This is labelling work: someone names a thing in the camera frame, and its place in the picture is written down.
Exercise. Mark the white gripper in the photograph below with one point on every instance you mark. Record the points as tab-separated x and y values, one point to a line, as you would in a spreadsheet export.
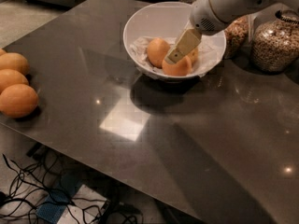
202	15

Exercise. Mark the orange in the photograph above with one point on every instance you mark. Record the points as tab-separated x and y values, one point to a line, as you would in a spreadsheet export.
157	50
18	101
2	52
179	69
9	77
193	55
14	61

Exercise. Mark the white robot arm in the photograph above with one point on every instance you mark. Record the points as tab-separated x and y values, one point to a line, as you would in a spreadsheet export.
241	8

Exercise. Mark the white paper bowl liner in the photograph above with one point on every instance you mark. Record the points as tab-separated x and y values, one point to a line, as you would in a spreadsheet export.
141	29

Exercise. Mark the white bowl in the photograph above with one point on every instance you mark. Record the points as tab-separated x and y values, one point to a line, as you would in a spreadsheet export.
165	10

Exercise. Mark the glass jar of nuts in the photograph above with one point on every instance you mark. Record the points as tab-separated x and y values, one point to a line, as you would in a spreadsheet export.
236	34

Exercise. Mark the glass jar of grains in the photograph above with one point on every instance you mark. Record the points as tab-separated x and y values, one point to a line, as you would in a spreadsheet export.
275	44

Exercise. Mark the blue perforated box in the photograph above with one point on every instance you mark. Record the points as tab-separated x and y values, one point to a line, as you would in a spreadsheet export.
51	210

